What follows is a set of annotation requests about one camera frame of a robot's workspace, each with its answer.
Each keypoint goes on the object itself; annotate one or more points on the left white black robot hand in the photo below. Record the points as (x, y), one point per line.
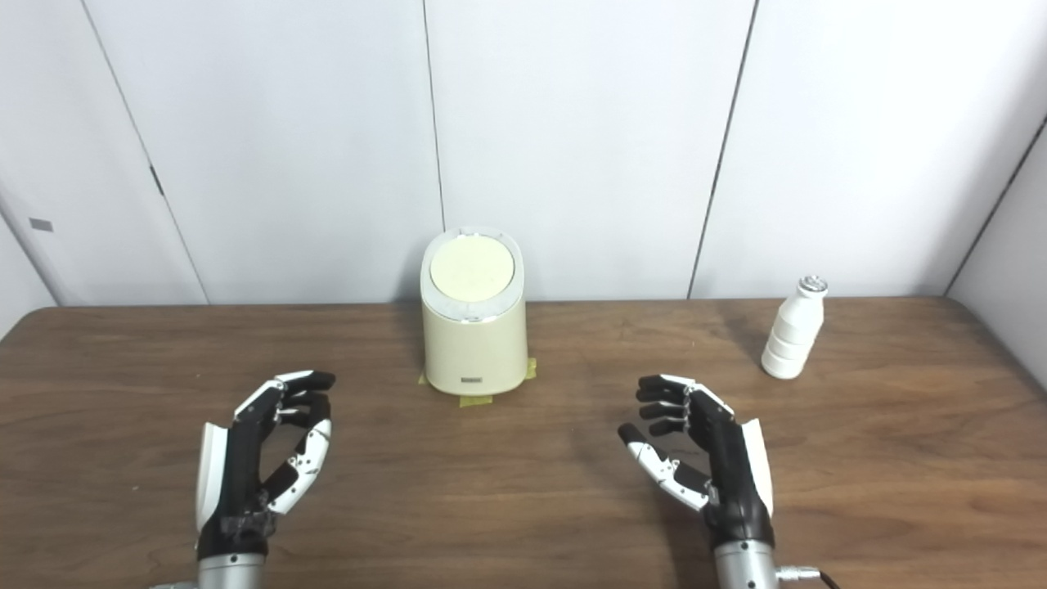
(233, 466)

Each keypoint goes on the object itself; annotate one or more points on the round cream bin lid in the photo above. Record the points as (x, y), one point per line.
(472, 266)

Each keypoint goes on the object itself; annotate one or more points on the cream-colored bin body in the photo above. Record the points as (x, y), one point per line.
(474, 348)

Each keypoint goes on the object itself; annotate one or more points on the black wall panel hinge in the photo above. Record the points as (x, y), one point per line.
(156, 181)

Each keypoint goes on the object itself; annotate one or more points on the small grey wall label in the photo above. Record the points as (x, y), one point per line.
(41, 224)

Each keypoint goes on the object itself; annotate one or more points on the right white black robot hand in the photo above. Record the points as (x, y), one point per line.
(732, 474)

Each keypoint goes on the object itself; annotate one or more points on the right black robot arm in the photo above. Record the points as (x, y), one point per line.
(744, 568)

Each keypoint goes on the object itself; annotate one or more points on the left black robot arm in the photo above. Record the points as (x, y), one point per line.
(233, 574)

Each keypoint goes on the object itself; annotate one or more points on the small white plastic bottle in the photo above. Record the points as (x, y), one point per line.
(789, 339)

